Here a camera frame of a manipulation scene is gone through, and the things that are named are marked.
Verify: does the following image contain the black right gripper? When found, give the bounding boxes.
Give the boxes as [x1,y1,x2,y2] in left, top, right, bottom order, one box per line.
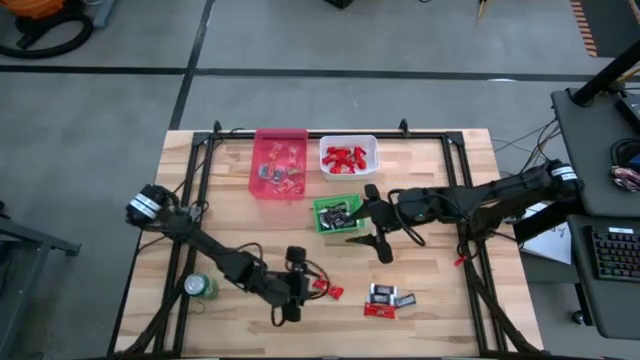
[344,183,444,265]

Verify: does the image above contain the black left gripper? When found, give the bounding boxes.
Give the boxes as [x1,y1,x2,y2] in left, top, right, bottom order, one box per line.
[259,244,329,324]

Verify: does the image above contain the green plastic basket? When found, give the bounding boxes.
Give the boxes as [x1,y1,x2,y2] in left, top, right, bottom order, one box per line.
[312,193,365,235]

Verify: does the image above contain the white plastic bin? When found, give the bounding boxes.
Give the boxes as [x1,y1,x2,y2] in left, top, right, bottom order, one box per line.
[318,134,381,181]

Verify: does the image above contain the green soda can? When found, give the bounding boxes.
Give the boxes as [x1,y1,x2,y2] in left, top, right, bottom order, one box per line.
[183,272,221,301]

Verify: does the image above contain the pink plastic tray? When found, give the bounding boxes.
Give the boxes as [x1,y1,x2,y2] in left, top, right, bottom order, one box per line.
[248,127,309,201]

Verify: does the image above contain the black desk crossbar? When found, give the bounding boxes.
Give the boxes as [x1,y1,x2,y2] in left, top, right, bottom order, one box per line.
[512,199,584,245]

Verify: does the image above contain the white paper sheet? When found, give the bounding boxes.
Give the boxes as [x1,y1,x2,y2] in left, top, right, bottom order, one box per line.
[519,202,574,266]

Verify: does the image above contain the grey desk top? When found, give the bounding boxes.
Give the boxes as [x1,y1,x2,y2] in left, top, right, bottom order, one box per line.
[549,85,640,219]

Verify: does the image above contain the black backlit keyboard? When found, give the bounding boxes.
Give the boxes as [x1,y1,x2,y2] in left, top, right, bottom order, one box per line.
[588,224,640,284]

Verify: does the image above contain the grey desk with keyboard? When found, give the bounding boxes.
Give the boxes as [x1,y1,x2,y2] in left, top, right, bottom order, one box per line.
[567,213,640,342]

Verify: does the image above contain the grey metal table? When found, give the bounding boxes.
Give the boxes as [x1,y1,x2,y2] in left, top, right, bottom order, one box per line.
[0,199,82,359]

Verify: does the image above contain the black mat with striped edge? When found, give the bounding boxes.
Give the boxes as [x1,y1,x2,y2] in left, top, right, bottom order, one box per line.
[569,0,640,59]

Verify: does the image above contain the orange shop vacuum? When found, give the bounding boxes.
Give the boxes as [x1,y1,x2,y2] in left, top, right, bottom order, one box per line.
[13,0,66,20]

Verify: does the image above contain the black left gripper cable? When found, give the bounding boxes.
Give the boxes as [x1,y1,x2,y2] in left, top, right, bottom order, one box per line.
[302,257,332,301]

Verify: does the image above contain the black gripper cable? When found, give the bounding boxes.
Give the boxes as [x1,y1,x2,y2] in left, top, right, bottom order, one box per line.
[302,257,332,301]
[387,189,427,248]

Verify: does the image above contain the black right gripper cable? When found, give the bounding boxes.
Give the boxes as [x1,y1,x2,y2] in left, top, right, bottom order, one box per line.
[387,189,427,248]

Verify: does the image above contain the black aluminium table frame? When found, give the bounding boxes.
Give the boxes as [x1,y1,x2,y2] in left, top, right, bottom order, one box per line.
[152,118,507,359]

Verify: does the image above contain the black diagonal frame strut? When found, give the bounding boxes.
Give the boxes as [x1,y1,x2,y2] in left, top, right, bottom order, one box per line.
[457,234,544,359]
[115,234,201,359]

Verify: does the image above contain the black floor cables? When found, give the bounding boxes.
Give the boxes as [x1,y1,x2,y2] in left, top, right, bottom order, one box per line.
[492,118,564,169]

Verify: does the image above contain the black coiled cable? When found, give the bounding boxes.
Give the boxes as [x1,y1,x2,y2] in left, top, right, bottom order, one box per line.
[610,137,640,169]

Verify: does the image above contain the black vacuum hose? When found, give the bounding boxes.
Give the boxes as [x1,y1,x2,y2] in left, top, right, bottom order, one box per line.
[0,12,95,60]

